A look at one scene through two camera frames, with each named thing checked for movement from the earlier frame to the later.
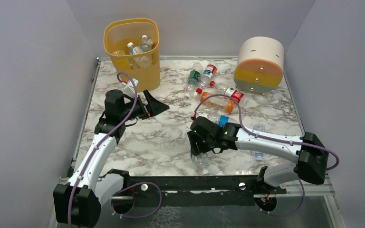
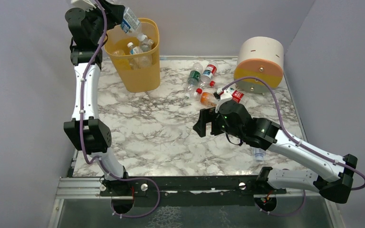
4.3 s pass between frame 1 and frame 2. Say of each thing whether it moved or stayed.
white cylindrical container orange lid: stayed
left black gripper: moved
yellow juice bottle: stayed
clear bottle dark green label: stayed
